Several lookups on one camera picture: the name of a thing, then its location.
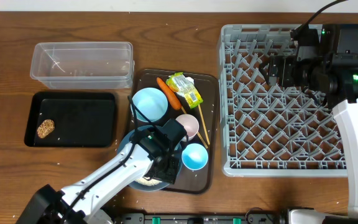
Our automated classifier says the white rice pile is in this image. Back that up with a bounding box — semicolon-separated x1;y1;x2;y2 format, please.
135;177;162;187

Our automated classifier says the dark blue plate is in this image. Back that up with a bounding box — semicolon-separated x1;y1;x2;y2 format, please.
117;125;183;192

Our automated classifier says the light blue bowl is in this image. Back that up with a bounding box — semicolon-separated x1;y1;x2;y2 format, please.
132;88;168;123

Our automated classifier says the brown food scrap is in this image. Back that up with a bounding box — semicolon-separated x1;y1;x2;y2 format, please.
37;119;55;139

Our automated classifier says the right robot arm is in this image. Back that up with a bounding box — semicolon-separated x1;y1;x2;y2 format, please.
259;24;358;223

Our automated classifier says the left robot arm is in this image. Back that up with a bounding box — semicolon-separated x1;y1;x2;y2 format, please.
17;119;187;223

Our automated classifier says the grey dishwasher rack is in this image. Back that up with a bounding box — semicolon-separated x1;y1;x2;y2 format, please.
218;24;347;177

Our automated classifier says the light blue cup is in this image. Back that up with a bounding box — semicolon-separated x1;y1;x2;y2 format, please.
181;143;209;170

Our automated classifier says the pink cup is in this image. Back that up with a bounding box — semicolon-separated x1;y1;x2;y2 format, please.
176;114;199;142

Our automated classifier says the orange carrot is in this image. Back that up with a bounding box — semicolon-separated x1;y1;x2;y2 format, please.
157;77;182;110

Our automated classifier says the brown serving tray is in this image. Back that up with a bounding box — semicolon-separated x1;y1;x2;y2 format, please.
124;69;219;195

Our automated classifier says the green yellow snack wrapper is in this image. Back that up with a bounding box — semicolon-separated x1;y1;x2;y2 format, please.
165;72;203;109

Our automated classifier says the black plastic tray bin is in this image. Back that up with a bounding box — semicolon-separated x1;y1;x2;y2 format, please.
24;91;116;147

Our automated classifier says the clear plastic storage bin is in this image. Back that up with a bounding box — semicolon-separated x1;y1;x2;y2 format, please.
30;42;135;90

